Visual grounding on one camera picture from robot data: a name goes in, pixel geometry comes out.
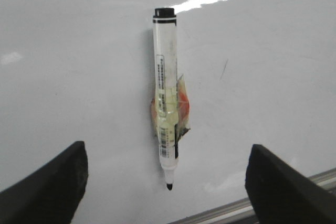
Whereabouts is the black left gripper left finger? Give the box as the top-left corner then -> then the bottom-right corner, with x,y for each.
1,141 -> 88,223

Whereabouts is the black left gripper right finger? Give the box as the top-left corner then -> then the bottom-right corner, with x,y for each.
245,144 -> 335,223

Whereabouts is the white whiteboard with frame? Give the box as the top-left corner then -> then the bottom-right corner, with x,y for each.
1,0 -> 335,223

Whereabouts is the white black whiteboard marker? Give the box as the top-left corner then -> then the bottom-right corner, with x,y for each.
152,7 -> 189,190

